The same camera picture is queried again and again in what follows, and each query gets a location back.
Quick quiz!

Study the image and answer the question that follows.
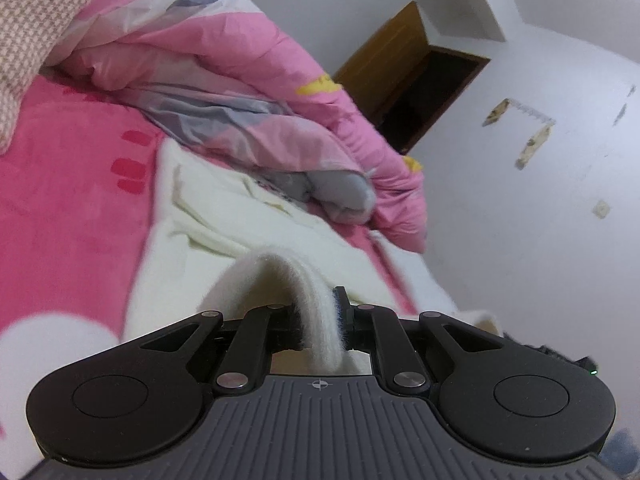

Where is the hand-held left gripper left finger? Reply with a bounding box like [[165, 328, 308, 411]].
[[140, 305, 306, 396]]

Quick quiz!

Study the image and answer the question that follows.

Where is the white fluffy sweater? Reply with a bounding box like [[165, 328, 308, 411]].
[[120, 137, 426, 378]]

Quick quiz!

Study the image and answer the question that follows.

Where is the pink checked pillow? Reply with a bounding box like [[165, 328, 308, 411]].
[[0, 0, 98, 157]]

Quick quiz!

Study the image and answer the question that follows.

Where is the folded white cloth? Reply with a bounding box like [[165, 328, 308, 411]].
[[372, 232, 503, 336]]

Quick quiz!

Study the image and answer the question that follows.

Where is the brown wooden door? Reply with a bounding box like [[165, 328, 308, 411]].
[[332, 0, 492, 157]]

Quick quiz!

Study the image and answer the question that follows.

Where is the pink floral quilt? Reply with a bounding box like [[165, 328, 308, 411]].
[[45, 0, 428, 253]]

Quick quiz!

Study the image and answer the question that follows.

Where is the pink fleece bed blanket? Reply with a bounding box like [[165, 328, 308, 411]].
[[0, 67, 421, 480]]

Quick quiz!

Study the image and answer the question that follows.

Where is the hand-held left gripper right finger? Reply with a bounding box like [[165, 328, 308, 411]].
[[332, 286, 503, 398]]

